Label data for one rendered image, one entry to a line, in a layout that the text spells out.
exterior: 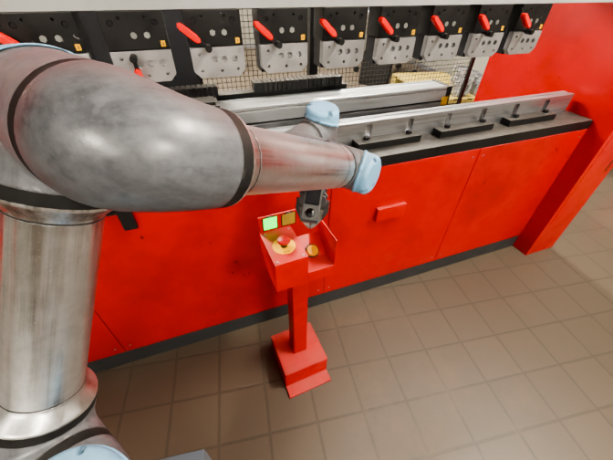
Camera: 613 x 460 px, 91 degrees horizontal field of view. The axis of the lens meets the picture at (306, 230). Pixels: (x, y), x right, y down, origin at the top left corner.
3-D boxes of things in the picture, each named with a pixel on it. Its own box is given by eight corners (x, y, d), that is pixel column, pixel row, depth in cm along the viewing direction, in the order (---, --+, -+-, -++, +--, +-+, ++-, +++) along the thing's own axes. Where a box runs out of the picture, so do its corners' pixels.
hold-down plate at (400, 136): (358, 151, 120) (358, 144, 118) (351, 146, 124) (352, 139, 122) (420, 141, 128) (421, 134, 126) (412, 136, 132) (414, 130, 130)
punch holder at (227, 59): (195, 78, 88) (181, 9, 77) (193, 71, 94) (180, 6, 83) (246, 75, 92) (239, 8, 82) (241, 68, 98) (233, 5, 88)
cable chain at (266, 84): (254, 92, 136) (254, 83, 133) (251, 88, 140) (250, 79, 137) (341, 84, 148) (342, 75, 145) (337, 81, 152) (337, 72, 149)
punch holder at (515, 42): (504, 55, 121) (524, 4, 110) (488, 50, 127) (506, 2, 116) (532, 53, 125) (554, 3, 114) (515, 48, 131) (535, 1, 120)
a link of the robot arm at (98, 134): (97, 58, 14) (391, 146, 55) (8, 34, 19) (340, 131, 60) (90, 272, 18) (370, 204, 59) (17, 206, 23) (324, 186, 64)
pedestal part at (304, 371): (290, 399, 131) (289, 387, 123) (272, 349, 149) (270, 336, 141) (330, 381, 137) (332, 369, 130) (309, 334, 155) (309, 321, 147)
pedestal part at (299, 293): (294, 354, 134) (292, 274, 99) (289, 342, 138) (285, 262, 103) (306, 349, 136) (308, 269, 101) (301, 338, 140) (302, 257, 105)
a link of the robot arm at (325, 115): (295, 107, 62) (318, 94, 67) (293, 152, 70) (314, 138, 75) (327, 120, 59) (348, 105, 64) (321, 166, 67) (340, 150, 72)
